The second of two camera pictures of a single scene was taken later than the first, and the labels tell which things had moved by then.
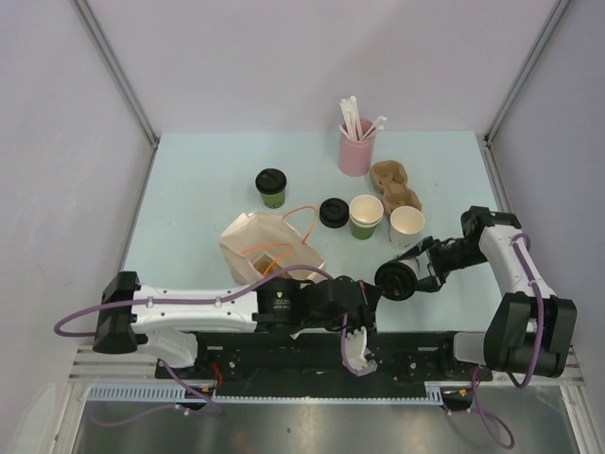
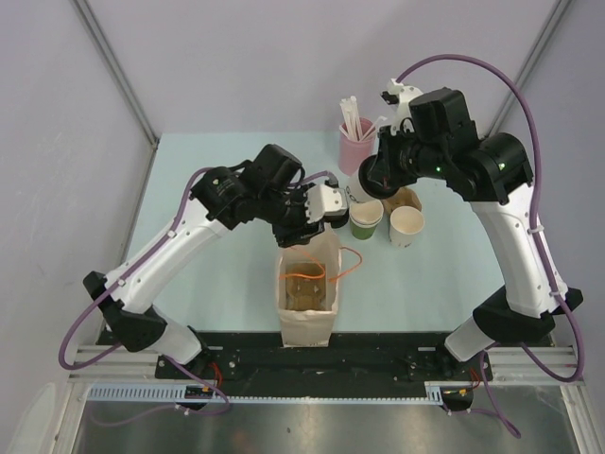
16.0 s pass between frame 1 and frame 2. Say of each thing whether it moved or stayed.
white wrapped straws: stayed
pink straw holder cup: stayed
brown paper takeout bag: moved
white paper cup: moved
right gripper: moved
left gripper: moved
